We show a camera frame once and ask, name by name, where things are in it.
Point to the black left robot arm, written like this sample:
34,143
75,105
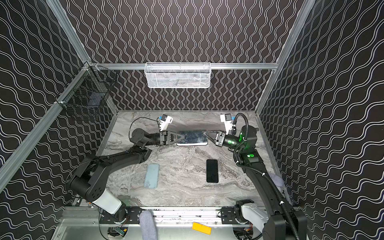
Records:
90,178

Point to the light blue phone case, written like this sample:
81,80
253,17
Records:
152,176

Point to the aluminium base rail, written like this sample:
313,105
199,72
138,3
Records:
163,216

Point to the dark blue smartphone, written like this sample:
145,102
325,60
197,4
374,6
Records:
212,171

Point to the yellow block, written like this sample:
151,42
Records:
202,228

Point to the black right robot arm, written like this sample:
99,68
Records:
280,221

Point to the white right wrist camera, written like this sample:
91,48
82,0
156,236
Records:
228,122

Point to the white wire mesh basket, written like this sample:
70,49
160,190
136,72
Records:
177,75

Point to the lavender cloth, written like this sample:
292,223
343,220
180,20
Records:
278,181

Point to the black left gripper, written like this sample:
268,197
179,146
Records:
163,138

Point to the black wire mesh basket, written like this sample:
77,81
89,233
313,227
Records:
88,98

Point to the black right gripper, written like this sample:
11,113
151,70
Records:
221,139

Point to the white smartphone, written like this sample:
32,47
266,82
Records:
193,138

